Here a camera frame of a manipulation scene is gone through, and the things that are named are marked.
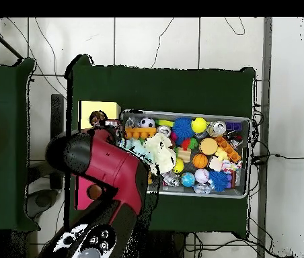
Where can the cream waffle cloth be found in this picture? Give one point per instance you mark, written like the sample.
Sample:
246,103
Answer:
162,153

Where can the light teal waffle cloth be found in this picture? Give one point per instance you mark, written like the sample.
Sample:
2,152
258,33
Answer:
135,146

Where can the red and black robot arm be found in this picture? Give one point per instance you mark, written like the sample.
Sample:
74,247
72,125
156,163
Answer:
109,164

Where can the wooden box with three holes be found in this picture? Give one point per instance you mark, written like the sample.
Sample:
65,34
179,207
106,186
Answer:
101,107

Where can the orange toy building block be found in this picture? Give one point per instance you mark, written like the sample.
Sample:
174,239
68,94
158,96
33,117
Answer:
138,133

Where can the black and white soccer ball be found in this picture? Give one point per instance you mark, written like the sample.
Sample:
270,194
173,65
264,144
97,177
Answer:
147,123

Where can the blue spiky rubber ball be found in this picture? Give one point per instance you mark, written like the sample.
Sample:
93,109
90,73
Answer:
219,180
183,127

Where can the yellow smooth ball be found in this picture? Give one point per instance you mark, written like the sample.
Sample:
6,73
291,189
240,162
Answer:
199,125

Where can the blue and green globe ball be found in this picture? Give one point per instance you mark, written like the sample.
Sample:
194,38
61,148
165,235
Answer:
187,179

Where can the orange toy basketball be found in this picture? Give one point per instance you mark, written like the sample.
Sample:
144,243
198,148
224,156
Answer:
200,160

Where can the white toy baseball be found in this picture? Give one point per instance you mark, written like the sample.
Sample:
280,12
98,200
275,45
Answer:
202,175

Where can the grey stand base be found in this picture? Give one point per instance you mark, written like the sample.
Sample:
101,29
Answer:
43,200

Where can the dark green side table cloth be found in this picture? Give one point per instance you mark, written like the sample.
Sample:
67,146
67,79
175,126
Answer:
4,94

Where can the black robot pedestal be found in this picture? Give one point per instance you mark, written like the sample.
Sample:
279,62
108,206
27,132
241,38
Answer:
168,247

